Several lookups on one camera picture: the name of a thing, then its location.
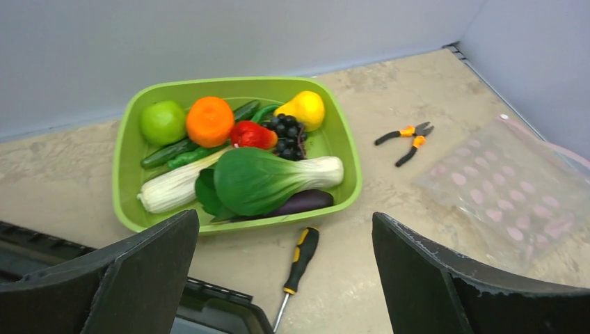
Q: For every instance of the black toolbox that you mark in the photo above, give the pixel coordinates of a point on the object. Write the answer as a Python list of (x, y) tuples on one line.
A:
[(203, 308)]

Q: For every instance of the dark green cucumber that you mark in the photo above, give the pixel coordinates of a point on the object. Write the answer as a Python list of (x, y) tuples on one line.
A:
[(186, 151)]

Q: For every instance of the red strawberry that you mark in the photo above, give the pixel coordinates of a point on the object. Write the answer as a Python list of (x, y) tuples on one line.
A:
[(247, 133)]

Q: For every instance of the green bok choy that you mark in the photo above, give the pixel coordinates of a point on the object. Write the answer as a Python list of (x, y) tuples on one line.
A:
[(254, 182)]

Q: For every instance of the black grape bunch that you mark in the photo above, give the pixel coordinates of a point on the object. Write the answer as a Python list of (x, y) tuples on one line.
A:
[(291, 135)]

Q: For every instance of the yellow pear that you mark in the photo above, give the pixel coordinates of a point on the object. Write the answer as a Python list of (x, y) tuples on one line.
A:
[(307, 107)]

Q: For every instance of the orange fruit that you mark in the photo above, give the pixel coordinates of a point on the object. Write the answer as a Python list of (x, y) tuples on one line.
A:
[(209, 121)]

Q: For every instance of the black yellow screwdriver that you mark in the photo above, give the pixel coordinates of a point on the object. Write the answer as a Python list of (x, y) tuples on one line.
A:
[(303, 253)]

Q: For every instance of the green apple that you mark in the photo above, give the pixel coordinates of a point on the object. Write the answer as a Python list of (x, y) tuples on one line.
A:
[(163, 123)]

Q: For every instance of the green chili pepper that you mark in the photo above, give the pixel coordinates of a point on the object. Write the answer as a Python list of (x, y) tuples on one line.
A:
[(260, 115)]

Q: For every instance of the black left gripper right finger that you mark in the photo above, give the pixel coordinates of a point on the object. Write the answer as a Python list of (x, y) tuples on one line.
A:
[(430, 288)]

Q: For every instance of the purple eggplant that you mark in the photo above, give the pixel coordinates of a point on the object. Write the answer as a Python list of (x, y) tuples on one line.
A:
[(304, 201)]

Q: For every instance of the clear zip top bag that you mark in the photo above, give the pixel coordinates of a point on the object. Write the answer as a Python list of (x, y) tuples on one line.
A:
[(524, 195)]

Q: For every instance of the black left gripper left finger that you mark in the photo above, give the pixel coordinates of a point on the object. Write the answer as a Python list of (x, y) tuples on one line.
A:
[(131, 286)]

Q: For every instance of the white napa cabbage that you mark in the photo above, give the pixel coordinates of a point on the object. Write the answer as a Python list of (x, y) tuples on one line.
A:
[(176, 187)]

